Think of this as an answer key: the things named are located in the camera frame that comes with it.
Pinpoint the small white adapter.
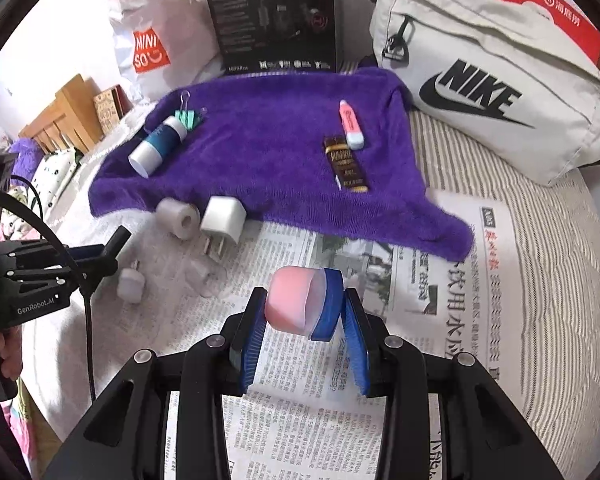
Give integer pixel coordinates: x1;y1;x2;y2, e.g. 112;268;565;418
117;260;146;304

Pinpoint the pink eraser blue sleeve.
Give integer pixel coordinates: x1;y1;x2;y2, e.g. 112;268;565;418
264;266;344;341

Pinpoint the white tape roll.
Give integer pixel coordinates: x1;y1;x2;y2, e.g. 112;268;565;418
155;197;200;240

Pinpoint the clear plastic cap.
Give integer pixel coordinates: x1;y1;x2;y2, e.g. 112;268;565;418
185;255;227;298

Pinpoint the person's left hand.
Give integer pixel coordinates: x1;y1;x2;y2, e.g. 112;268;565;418
0;326;22;380

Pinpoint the blue white cylindrical bottle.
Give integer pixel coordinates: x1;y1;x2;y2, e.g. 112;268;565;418
128;116;188;179

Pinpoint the newspaper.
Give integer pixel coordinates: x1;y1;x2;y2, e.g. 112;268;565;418
110;193;525;480

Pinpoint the wooden rack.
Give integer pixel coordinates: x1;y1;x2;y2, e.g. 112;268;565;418
18;72;134;156

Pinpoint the teal binder clip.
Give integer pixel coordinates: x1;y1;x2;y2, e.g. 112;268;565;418
175;90;204;131

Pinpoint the purple towel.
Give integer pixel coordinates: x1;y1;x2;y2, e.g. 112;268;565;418
88;68;474;262

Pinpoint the pink white correction pen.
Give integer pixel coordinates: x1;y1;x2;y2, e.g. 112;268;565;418
339;100;365;151

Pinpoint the white Miniso shopping bag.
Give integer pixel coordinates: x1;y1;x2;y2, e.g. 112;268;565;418
108;0;219;103

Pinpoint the black headset box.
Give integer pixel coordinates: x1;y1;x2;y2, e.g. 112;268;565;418
207;0;342;75

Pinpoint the white Nike waist bag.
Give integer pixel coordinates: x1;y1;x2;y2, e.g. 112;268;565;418
370;0;600;185

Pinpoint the black cable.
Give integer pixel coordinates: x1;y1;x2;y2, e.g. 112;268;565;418
0;173;97;401

